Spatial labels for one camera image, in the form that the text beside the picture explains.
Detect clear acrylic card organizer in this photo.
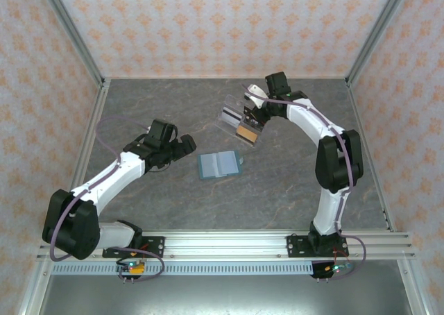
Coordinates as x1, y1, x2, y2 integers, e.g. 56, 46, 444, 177
216, 93, 267, 148

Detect teal card holder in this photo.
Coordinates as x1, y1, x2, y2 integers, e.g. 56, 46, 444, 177
196, 150, 245, 181

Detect gold card stack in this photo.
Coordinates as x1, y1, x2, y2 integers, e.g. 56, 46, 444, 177
235, 125, 260, 145

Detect left controller board with LEDs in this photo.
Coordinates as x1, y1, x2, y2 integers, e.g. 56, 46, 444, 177
115, 259, 147, 275

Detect controller board with leds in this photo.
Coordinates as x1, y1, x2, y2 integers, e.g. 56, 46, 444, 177
115, 259, 147, 275
324, 262, 355, 275

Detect grey metal shelf plate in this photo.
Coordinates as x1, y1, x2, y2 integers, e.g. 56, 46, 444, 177
37, 275, 414, 315

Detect right controller board with LEDs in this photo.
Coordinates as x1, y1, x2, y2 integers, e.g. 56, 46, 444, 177
324, 262, 355, 275

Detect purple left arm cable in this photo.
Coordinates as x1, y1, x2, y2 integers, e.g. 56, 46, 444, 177
49, 117, 165, 282

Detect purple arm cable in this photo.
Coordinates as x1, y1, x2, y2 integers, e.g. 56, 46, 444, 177
244, 92, 368, 282
49, 117, 165, 282

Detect aluminium side rail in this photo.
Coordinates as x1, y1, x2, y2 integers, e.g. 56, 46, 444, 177
54, 78, 112, 233
346, 80, 395, 233

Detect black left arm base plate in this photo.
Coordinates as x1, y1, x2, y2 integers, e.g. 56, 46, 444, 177
101, 235, 166, 259

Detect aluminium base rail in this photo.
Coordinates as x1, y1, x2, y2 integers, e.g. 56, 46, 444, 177
35, 229, 417, 261

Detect aluminium frame post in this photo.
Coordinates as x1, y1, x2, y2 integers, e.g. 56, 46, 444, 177
36, 0, 107, 87
345, 0, 414, 87

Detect slotted grey cable tray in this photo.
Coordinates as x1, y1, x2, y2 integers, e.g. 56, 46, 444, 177
51, 262, 315, 277

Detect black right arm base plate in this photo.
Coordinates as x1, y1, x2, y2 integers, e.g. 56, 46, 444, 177
286, 234, 348, 259

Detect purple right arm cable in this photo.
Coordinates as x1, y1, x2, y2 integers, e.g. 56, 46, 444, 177
244, 92, 368, 282

